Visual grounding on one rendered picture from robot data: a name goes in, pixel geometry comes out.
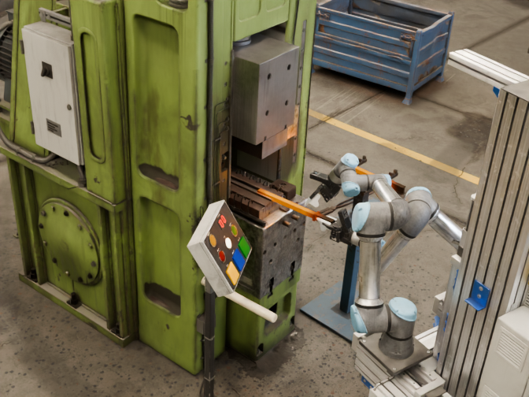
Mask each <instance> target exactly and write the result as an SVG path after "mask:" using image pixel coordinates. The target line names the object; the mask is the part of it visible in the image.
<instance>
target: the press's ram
mask: <svg viewBox="0 0 529 397"><path fill-rule="evenodd" d="M250 37H251V42H250V43H249V44H247V45H244V46H232V49H234V71H233V103H232V134H231V135H233V136H234V137H237V138H239V139H242V140H245V141H247V142H248V143H252V144H254V145H257V144H259V143H261V142H263V141H264V140H265V139H268V138H270V137H272V136H273V135H275V134H277V133H279V132H281V131H282V130H284V128H288V127H290V126H291V125H292V124H294V110H295V99H296V88H297V77H298V56H299V46H295V45H293V44H290V43H286V42H284V41H280V40H278V39H273V38H271V37H268V36H265V35H261V34H258V33H256V34H254V35H251V36H250Z"/></svg>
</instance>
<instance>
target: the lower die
mask: <svg viewBox="0 0 529 397"><path fill-rule="evenodd" d="M231 176H233V177H235V178H237V179H239V180H242V181H244V182H246V183H248V184H251V185H253V186H254V187H258V188H262V189H264V190H266V191H269V192H271V193H273V194H275V195H278V196H280V197H282V198H283V193H282V192H280V191H278V192H277V190H276V189H273V188H271V189H270V187H269V186H266V185H264V186H263V184H262V183H259V182H257V183H256V180H252V179H250V178H249V177H246V176H242V174H239V173H237V174H236V172H235V171H232V170H231ZM231 190H232V194H231V195H230V198H229V205H231V206H233V205H234V195H235V194H236V193H239V197H238V194H237V195H236V196H235V207H236V208H238V209H240V206H241V198H242V197H243V196H246V200H245V197H244V198H243V199H242V211H244V212H246V213H247V207H248V201H249V200H251V199H252V200H253V203H252V201H250V203H249V214H251V215H253V216H255V217H257V218H259V219H261V220H262V219H264V218H265V217H267V216H268V215H269V214H268V213H270V214H271V213H272V212H274V211H275V210H277V209H278V208H280V207H281V206H282V205H281V204H279V203H277V202H274V201H272V198H269V197H267V196H265V195H263V194H261V193H258V192H256V191H254V190H251V189H249V188H248V187H245V186H242V185H241V184H238V183H236V182H234V181H232V180H231Z"/></svg>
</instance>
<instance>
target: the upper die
mask: <svg viewBox="0 0 529 397"><path fill-rule="evenodd" d="M287 129H288V128H284V130H282V131H281V132H279V133H277V134H275V135H273V136H272V137H270V138H268V139H265V140H264V141H263V142H261V143H259V144H257V145H254V144H252V143H248V142H247V141H245V140H242V139H239V138H237V137H234V136H233V135H232V136H231V147H234V148H235V149H238V150H240V151H243V152H245V153H247V154H250V155H253V156H254V157H256V158H260V159H263V158H266V157H267V156H269V155H270V154H272V153H274V152H276V151H277V150H279V149H280V148H282V147H284V146H286V145H287Z"/></svg>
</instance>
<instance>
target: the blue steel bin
mask: <svg viewBox="0 0 529 397"><path fill-rule="evenodd" d="M453 18H454V11H452V10H450V11H449V12H448V13H446V12H443V11H439V10H436V9H430V8H426V7H423V6H417V5H413V4H409V3H406V2H400V1H397V0H326V1H324V2H321V3H319V4H318V3H316V23H315V34H314V45H313V66H314V65H319V66H321V67H324V68H326V69H331V70H334V71H336V72H341V73H344V74H347V75H350V76H354V77H357V78H360V79H363V80H367V81H370V82H373V83H377V84H380V85H383V86H386V87H390V88H393V89H396V90H399V91H404V92H406V95H405V99H404V100H403V101H402V102H401V103H403V104H406V105H410V104H411V103H412V93H413V92H414V91H415V90H416V89H418V88H419V87H421V86H422V85H424V84H425V83H426V82H428V81H429V80H431V79H432V78H434V77H435V76H436V77H435V81H438V82H440V83H441V82H442V81H444V78H443V73H444V68H445V63H446V55H447V51H448V46H449V39H450V34H451V30H452V25H453ZM313 66H312V74H313V73H314V72H315V70H314V68H313Z"/></svg>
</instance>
